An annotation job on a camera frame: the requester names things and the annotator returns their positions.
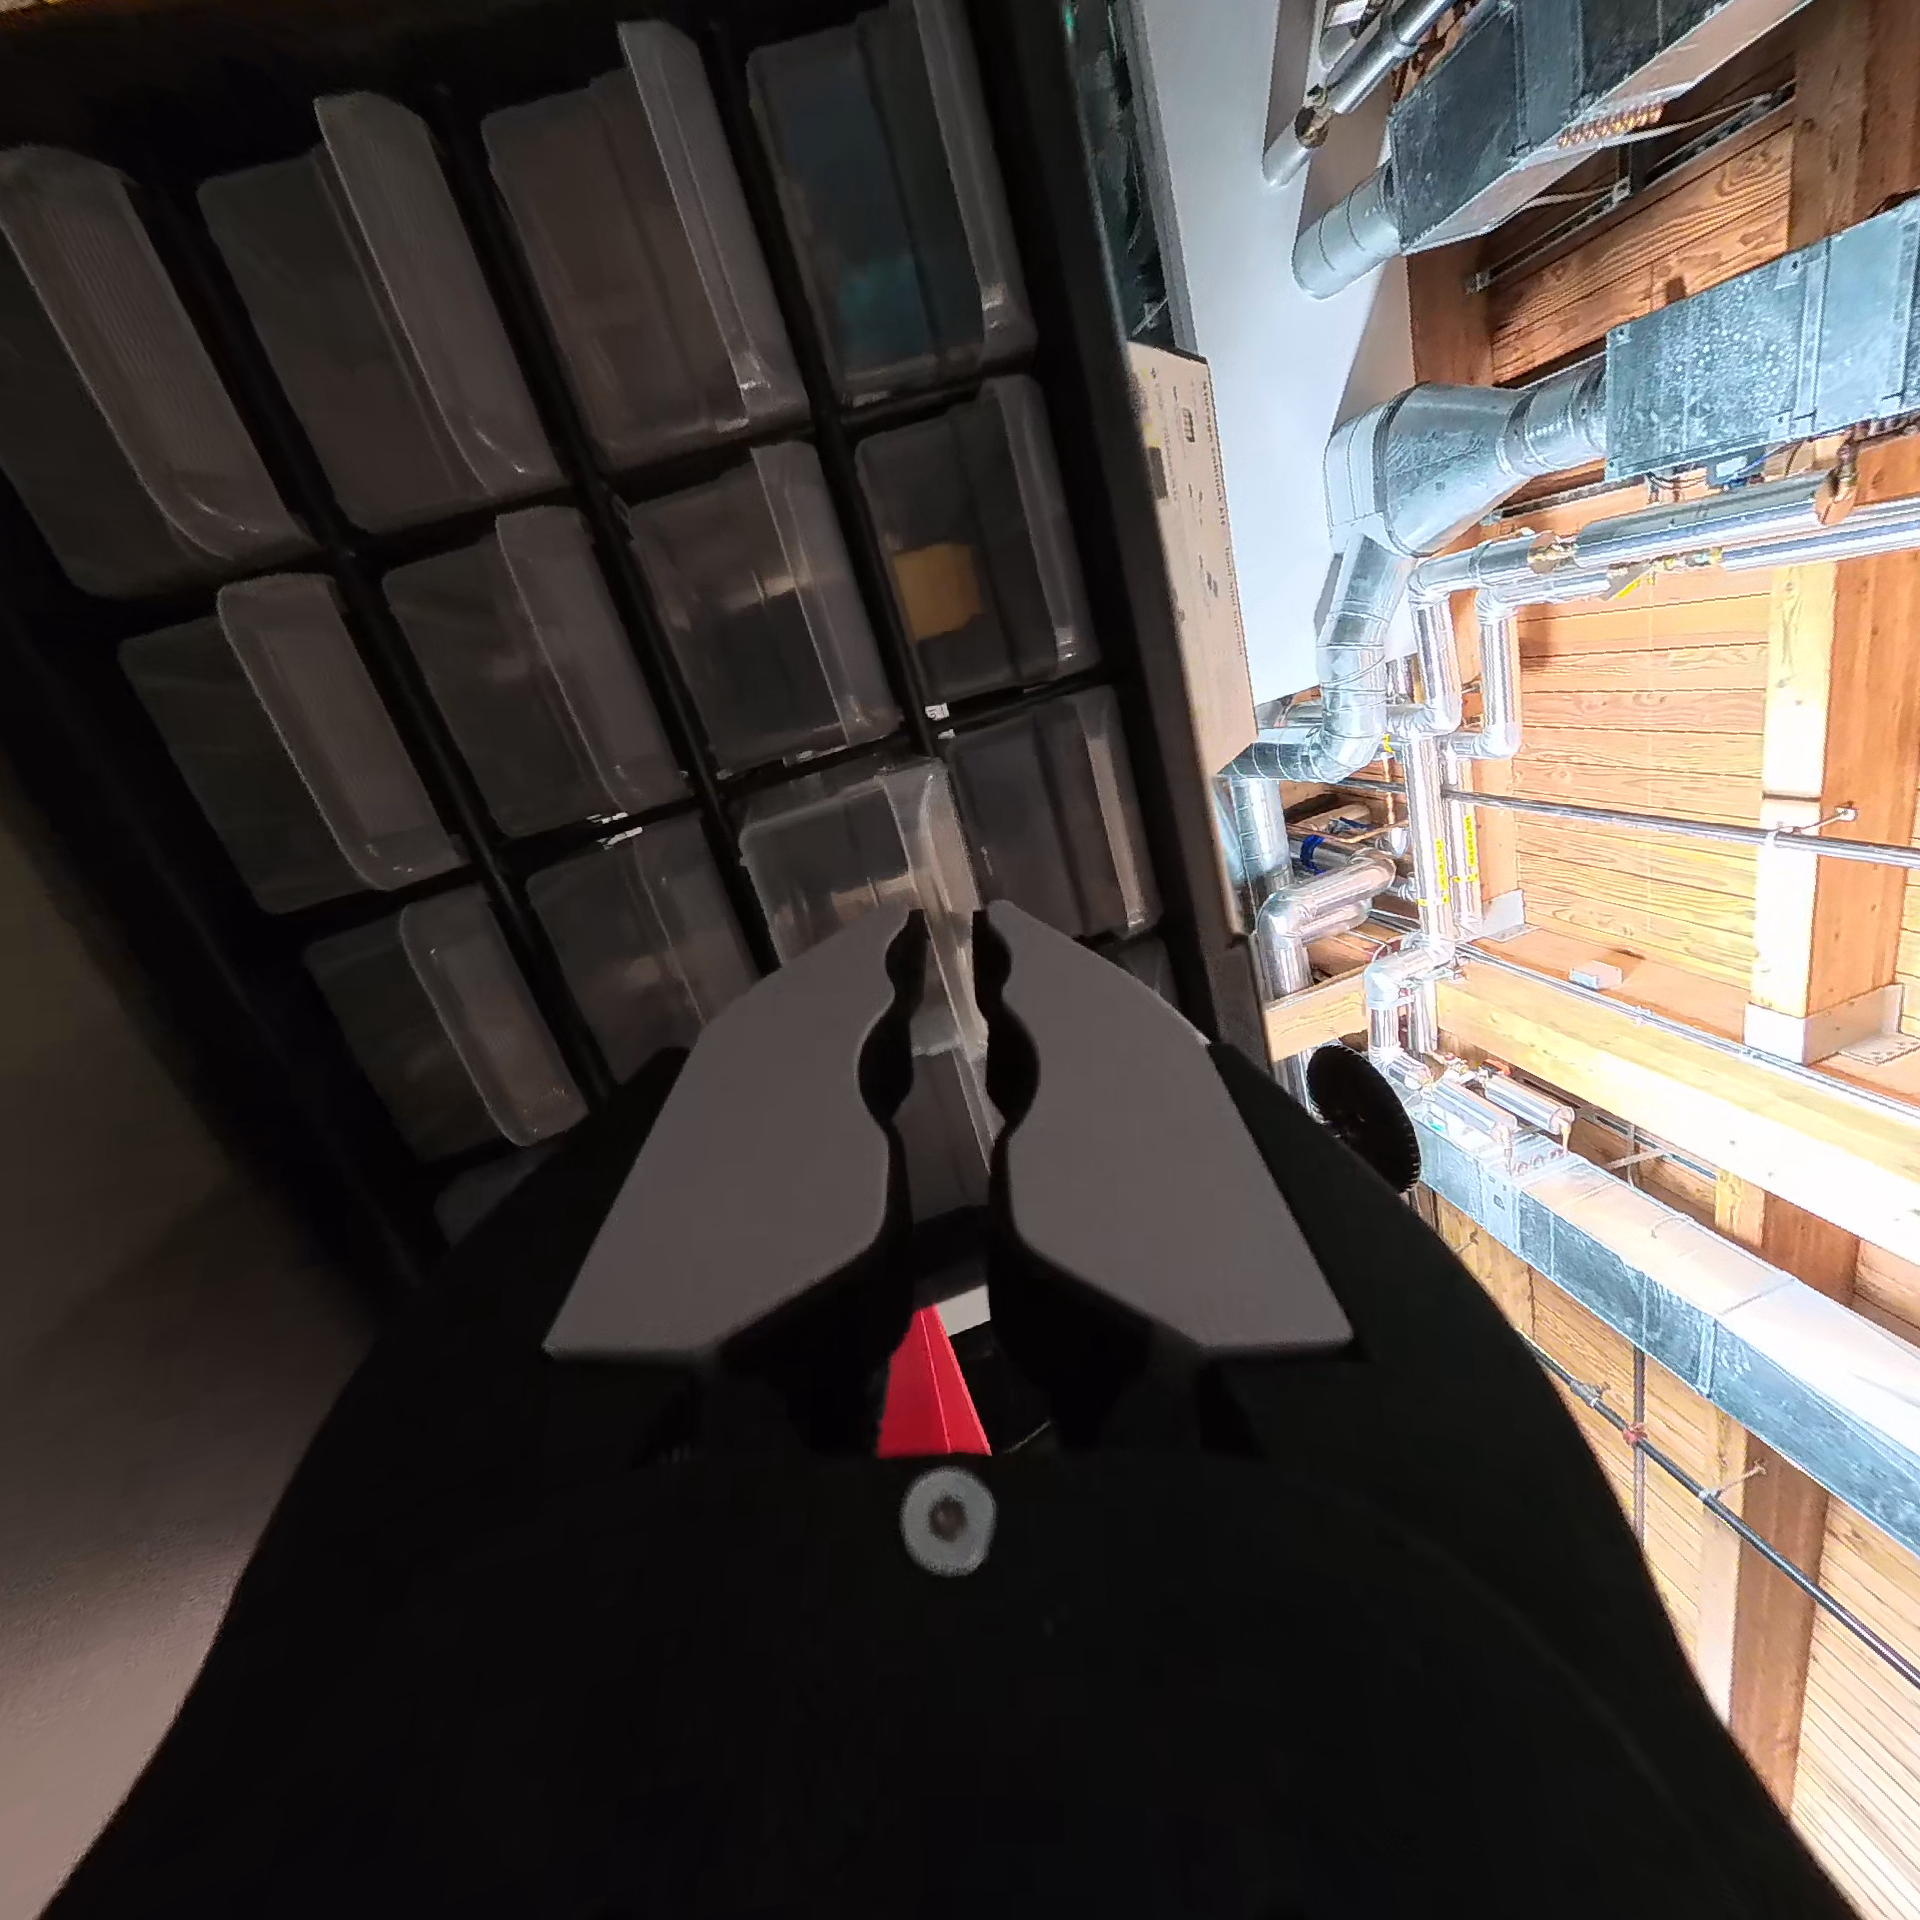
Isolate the grid of clear drawers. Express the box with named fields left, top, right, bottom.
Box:
left=0, top=0, right=1189, bottom=1187

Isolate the rectangular metal duct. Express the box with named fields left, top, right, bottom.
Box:
left=1291, top=0, right=1810, bottom=300
left=1604, top=202, right=1920, bottom=482
left=1410, top=1110, right=1920, bottom=1554

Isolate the spiral metal duct branch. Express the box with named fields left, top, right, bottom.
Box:
left=1218, top=716, right=1399, bottom=902

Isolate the black ribbed round knob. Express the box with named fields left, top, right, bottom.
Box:
left=1302, top=1041, right=1425, bottom=1197

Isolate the red plastic bin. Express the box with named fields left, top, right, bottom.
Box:
left=876, top=1302, right=997, bottom=1459

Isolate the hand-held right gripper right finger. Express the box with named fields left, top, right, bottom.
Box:
left=972, top=902, right=1352, bottom=1457

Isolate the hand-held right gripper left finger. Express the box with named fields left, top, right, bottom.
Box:
left=543, top=904, right=930, bottom=1457

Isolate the black drawer cabinet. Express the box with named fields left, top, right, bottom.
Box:
left=0, top=0, right=1279, bottom=1308

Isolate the instruction poster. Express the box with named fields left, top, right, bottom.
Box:
left=1124, top=342, right=1267, bottom=781

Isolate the silver insulated pipe run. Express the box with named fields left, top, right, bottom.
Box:
left=1257, top=475, right=1920, bottom=1120

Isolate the yellow cube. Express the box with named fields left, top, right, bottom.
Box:
left=888, top=542, right=985, bottom=640

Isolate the ribbed metal duct elbow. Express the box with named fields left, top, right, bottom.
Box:
left=1320, top=355, right=1615, bottom=738

